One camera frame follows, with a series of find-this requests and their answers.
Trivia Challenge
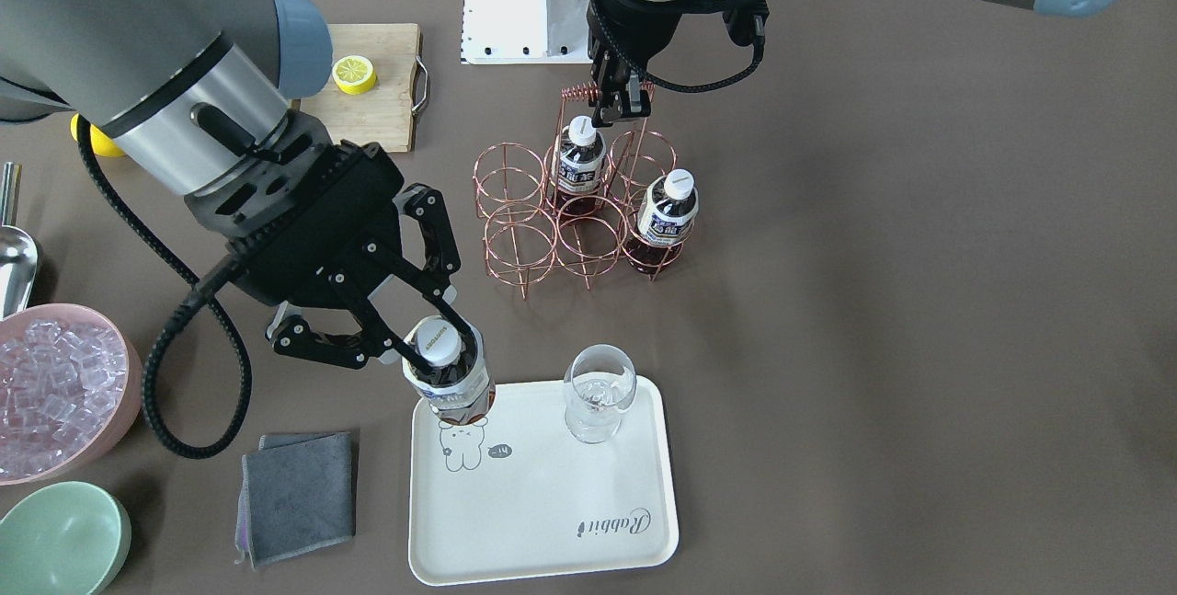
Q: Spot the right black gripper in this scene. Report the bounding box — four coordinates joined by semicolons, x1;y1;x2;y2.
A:
186;112;474;372

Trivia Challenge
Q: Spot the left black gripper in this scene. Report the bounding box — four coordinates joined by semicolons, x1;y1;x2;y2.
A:
589;0;769;127

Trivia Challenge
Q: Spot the copper wire bottle basket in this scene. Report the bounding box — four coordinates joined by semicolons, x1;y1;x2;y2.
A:
472;83;681;296

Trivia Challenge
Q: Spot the tea bottle front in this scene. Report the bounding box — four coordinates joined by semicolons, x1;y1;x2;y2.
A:
623;168;701;275
401;315;496;426

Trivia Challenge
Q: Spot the tea bottle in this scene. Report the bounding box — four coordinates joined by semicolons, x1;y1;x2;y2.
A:
554;116;605;219
623;168;701;275
401;315;496;426

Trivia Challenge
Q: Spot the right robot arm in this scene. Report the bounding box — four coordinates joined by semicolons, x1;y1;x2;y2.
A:
4;0;474;370

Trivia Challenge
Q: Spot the tea bottle rear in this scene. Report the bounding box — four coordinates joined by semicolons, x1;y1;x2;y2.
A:
554;116;605;219

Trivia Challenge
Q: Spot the bamboo cutting board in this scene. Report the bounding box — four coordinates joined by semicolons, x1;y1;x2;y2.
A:
291;22;430;154

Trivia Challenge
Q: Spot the half lemon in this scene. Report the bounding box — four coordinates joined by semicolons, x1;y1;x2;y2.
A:
331;55;378;96

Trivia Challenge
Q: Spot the grey folded cloth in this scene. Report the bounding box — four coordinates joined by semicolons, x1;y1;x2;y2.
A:
234;432;355;570

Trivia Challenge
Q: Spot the clear wine glass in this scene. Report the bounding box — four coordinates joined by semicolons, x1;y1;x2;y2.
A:
563;345;636;444

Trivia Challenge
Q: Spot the cream rabbit tray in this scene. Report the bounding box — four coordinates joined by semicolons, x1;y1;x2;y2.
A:
407;377;680;586

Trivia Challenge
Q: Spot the whole lemon lower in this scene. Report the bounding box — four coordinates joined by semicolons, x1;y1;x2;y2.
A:
69;113;126;158

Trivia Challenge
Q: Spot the pink bowl of ice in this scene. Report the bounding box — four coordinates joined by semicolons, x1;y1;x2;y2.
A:
1;305;142;486

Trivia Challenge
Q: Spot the steel ice scoop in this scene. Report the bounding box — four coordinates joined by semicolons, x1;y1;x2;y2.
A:
1;162;40;317

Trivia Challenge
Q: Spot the mint green bowl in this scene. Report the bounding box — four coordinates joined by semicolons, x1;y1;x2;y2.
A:
1;481;131;594

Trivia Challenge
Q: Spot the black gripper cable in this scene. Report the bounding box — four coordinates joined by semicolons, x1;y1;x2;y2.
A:
587;0;766;95

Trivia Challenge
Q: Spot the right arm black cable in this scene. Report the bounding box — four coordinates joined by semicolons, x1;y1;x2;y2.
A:
75;116;254;460

